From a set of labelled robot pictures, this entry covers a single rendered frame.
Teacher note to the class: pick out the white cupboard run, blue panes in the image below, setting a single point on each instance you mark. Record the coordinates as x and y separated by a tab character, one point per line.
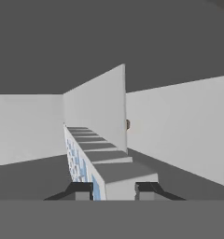
123	174

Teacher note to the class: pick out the small brown round object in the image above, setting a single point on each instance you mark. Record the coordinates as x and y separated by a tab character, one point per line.
128	124

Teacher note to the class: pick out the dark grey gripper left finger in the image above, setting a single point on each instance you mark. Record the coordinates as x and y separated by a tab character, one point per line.
82	188

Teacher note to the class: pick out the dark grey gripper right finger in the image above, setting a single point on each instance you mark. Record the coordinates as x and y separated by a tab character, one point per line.
147	188

